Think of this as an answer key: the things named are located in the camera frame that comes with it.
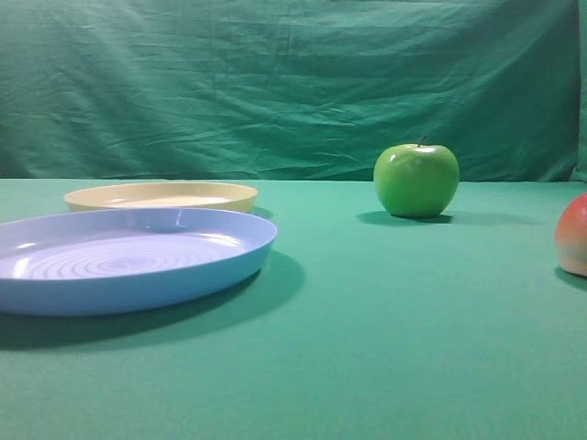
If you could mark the red yellow round bread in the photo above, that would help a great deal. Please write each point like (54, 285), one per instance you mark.
(570, 237)

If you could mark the yellow plastic plate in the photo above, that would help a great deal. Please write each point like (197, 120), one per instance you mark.
(198, 194)

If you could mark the blue plastic plate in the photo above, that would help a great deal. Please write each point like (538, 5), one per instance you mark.
(127, 260)

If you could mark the green table cloth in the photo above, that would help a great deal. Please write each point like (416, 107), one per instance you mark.
(360, 326)

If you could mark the green apple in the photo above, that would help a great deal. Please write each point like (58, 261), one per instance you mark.
(416, 180)

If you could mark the green backdrop cloth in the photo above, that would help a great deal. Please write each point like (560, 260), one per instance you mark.
(290, 90)

